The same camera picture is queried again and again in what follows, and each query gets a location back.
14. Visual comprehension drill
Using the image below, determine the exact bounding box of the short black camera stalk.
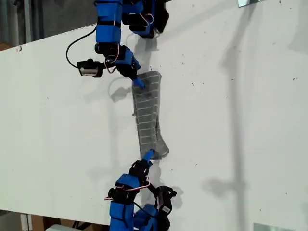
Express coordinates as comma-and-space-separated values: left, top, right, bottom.
102, 61, 118, 70
146, 181, 161, 195

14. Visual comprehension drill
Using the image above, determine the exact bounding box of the black camera box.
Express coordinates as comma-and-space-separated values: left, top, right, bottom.
76, 58, 104, 79
154, 185, 178, 215

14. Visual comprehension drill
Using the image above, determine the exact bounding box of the grey metal table leg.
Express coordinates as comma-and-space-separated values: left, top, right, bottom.
20, 213, 33, 231

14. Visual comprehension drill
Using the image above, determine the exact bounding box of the grey striped square towel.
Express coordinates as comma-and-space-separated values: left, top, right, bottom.
131, 71, 170, 161

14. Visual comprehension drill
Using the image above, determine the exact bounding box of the black camera cable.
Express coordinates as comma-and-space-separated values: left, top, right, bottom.
133, 202, 158, 215
65, 26, 97, 69

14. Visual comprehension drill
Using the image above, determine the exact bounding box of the red white servo wire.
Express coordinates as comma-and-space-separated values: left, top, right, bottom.
103, 181, 151, 202
104, 44, 121, 74

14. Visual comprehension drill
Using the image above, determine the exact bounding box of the white container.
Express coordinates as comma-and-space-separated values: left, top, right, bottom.
44, 223, 79, 231

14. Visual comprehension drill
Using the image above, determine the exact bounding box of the grey metal pole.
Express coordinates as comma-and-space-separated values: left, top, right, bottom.
23, 0, 33, 46

